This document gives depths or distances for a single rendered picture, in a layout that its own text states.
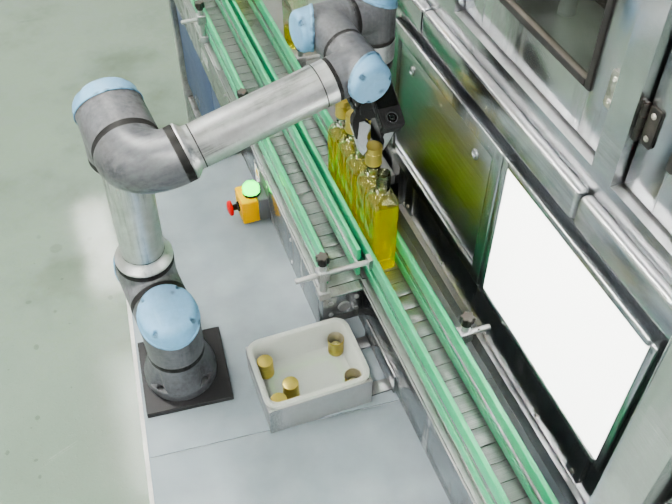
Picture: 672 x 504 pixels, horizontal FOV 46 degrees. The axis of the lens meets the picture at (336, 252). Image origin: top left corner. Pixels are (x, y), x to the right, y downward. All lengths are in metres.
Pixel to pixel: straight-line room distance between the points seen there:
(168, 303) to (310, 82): 0.54
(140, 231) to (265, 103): 0.40
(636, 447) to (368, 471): 1.10
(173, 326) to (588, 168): 0.80
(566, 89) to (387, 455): 0.80
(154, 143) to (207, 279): 0.73
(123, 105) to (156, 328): 0.45
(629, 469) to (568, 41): 0.79
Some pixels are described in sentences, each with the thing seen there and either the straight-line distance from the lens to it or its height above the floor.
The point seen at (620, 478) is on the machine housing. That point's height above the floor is 1.68.
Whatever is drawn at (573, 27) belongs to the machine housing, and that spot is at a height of 1.57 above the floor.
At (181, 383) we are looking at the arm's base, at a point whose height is 0.82.
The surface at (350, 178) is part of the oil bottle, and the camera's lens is 1.73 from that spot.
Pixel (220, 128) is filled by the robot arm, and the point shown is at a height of 1.42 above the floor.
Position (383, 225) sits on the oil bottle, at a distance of 1.66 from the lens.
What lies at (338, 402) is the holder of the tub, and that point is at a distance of 1.67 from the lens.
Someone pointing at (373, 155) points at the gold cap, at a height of 1.15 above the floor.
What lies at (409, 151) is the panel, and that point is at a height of 1.05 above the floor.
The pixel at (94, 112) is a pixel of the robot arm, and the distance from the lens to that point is 1.35.
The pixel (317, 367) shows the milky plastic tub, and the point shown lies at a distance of 1.73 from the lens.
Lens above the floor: 2.19
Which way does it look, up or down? 47 degrees down
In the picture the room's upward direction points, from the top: straight up
